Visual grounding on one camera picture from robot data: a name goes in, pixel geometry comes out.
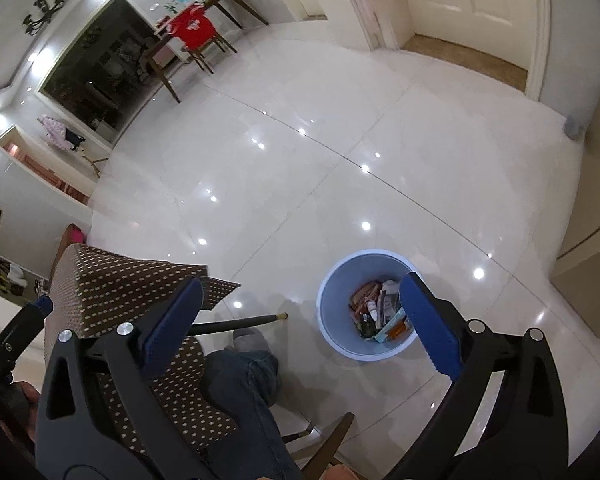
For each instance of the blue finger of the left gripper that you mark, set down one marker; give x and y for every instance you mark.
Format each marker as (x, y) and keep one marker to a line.
(18, 335)
(44, 304)

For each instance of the trash pile in bin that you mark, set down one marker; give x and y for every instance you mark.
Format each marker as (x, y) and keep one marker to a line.
(377, 312)

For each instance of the cream panel door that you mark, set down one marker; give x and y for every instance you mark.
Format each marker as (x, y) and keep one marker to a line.
(516, 31)

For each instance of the black chandelier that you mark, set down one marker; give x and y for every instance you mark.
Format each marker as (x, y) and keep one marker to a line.
(45, 10)

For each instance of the brown pink bench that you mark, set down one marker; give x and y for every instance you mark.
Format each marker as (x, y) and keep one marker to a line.
(72, 235)

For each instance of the table leg dark metal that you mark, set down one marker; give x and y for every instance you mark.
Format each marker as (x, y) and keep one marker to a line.
(199, 329)

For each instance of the clothes rack with garments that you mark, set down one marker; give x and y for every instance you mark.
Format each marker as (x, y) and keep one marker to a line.
(58, 134)

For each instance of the plant shelf rack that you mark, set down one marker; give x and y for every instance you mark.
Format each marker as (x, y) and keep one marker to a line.
(19, 285)

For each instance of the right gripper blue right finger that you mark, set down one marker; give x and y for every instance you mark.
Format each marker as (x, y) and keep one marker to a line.
(434, 321)

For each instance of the person's leg in jeans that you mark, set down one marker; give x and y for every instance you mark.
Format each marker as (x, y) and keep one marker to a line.
(244, 386)

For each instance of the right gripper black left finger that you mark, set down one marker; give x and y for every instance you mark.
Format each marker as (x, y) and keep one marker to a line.
(166, 324)

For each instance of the brown patterned tablecloth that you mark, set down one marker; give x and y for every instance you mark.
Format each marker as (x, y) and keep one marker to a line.
(94, 291)

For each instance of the light blue trash bin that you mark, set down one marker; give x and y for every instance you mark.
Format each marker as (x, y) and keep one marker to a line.
(332, 305)

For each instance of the person's left hand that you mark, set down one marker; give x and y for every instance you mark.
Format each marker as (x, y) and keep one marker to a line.
(27, 413)

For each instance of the grey slipper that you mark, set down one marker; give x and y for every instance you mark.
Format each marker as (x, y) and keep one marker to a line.
(248, 339)

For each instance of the red covered wooden chair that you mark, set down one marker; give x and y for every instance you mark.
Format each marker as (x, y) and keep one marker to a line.
(196, 32)

